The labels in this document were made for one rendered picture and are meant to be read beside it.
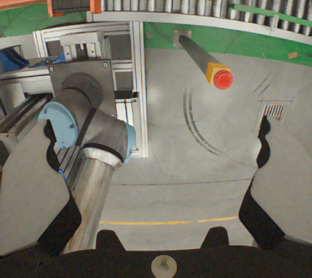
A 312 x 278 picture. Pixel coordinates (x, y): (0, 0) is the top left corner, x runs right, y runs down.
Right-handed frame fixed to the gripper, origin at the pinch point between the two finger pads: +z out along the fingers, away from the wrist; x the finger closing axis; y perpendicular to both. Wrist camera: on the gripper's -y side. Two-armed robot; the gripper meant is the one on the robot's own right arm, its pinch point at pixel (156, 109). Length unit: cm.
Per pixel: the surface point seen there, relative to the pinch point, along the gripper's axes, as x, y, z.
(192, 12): 22, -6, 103
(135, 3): -9, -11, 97
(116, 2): -19, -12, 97
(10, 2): -26.5, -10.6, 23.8
